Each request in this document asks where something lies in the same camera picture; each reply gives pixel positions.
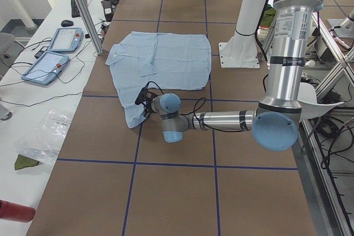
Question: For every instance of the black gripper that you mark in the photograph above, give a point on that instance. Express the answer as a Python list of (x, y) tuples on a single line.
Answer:
[(148, 108)]

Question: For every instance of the clear plastic bag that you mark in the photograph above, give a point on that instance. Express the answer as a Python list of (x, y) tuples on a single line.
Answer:
[(44, 142)]

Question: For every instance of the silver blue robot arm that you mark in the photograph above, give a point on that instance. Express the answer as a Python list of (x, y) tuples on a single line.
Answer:
[(274, 124)]

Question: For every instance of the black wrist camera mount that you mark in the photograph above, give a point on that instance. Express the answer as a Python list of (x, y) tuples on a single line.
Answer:
[(144, 97)]

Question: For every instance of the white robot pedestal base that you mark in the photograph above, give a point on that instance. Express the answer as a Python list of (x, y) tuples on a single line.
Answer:
[(241, 50)]

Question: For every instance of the blue teach pendant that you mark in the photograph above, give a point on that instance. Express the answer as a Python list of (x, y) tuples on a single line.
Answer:
[(66, 40), (46, 68)]

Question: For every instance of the light blue striped shirt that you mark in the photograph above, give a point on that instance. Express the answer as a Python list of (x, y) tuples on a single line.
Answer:
[(160, 60)]

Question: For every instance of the white curved chair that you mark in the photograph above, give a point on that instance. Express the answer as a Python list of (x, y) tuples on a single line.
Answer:
[(310, 108)]

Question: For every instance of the black keyboard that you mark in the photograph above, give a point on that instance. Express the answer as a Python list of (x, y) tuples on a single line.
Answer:
[(75, 12)]

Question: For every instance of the red cylinder bottle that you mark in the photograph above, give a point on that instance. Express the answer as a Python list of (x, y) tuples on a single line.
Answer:
[(16, 212)]

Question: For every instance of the green folded cloth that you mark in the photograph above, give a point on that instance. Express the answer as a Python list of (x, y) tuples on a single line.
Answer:
[(23, 162)]

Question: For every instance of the upper blue teach pendant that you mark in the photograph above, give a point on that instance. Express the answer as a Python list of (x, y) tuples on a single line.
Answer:
[(66, 40)]

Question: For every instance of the aluminium frame post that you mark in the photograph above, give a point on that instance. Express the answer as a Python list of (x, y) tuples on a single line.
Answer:
[(90, 27)]

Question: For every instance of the lower blue teach pendant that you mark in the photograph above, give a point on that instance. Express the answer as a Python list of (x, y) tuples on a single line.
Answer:
[(46, 68)]

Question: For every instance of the black computer mouse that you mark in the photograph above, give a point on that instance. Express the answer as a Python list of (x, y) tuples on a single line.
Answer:
[(67, 23)]

